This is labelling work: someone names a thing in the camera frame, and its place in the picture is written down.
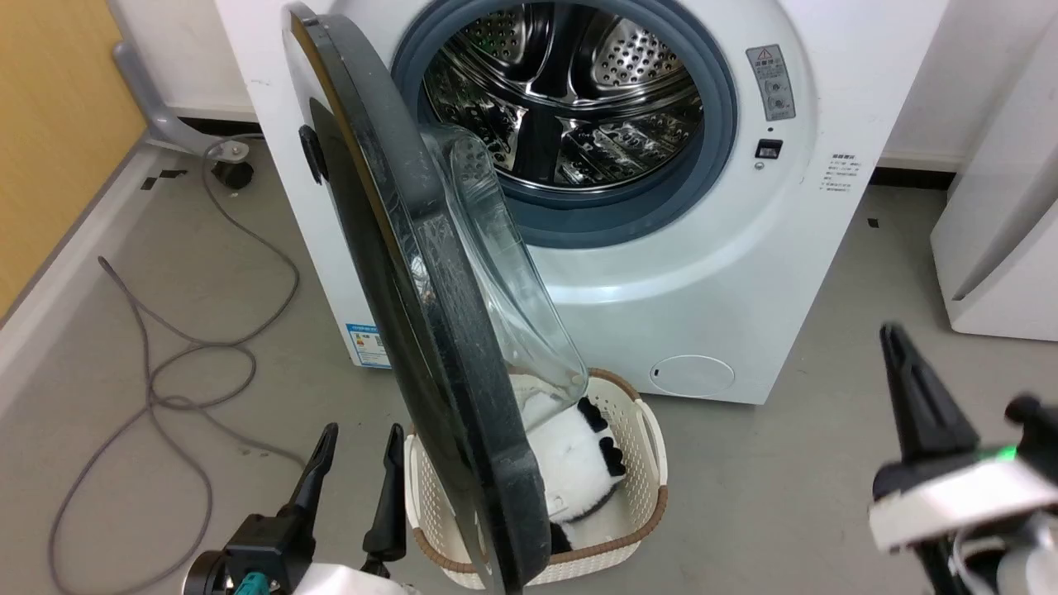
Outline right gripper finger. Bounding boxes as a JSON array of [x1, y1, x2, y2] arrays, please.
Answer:
[[879, 323, 982, 476], [1003, 394, 1058, 457]]

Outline white laundry basket brown rim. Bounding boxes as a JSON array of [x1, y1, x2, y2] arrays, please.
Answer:
[[403, 368, 669, 590]]

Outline grey metal stand leg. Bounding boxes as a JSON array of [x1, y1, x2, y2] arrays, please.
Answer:
[[112, 41, 249, 159]]

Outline white front-load washing machine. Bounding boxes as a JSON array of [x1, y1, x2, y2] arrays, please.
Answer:
[[215, 0, 951, 406]]

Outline white cabinet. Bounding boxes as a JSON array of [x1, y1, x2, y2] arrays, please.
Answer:
[[930, 17, 1058, 342]]

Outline black round glass washer door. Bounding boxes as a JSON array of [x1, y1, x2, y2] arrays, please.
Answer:
[[281, 2, 589, 595]]

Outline stainless steel washer drum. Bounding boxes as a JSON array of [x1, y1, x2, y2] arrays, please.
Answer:
[[422, 0, 704, 190]]

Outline black and white panda plush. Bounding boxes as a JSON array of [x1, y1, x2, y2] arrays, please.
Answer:
[[519, 397, 629, 555]]

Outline black caster wheel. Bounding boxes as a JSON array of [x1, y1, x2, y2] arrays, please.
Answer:
[[211, 159, 255, 190]]

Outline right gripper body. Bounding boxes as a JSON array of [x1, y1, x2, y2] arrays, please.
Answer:
[[867, 446, 1058, 555]]

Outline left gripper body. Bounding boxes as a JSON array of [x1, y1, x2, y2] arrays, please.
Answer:
[[183, 512, 419, 595]]

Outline grey floor cable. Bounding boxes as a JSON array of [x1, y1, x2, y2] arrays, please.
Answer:
[[48, 136, 300, 595]]

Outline blue energy label sticker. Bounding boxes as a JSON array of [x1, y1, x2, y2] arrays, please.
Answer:
[[346, 322, 391, 369]]

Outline round white filter cover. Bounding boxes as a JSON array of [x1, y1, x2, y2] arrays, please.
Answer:
[[649, 355, 736, 397]]

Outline grey warning sticker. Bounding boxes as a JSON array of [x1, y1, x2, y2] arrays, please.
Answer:
[[746, 44, 797, 122]]

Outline grey rubber door gasket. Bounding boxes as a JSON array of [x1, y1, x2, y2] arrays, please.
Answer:
[[390, 0, 739, 250]]

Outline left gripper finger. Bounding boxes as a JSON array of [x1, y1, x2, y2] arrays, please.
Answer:
[[361, 423, 407, 573], [277, 422, 340, 530]]

